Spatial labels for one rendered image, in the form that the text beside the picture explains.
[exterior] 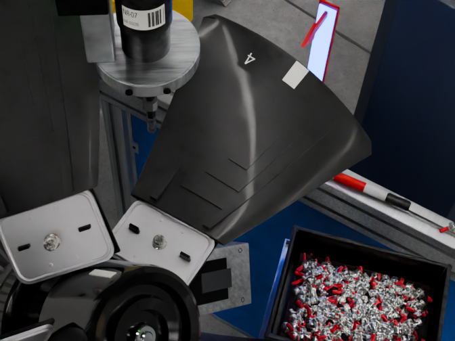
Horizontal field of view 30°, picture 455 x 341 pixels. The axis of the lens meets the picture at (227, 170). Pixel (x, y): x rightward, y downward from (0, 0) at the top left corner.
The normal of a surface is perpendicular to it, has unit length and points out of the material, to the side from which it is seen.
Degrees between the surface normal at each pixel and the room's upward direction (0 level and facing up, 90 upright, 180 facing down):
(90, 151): 41
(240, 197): 9
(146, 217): 0
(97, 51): 90
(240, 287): 50
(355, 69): 0
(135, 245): 0
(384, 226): 90
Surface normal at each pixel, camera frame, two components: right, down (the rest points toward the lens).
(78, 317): -0.69, -0.34
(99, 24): 0.07, 0.84
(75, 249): -0.09, 0.26
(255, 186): 0.22, -0.47
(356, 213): -0.51, 0.72
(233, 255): 0.68, 0.00
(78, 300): -0.60, -0.57
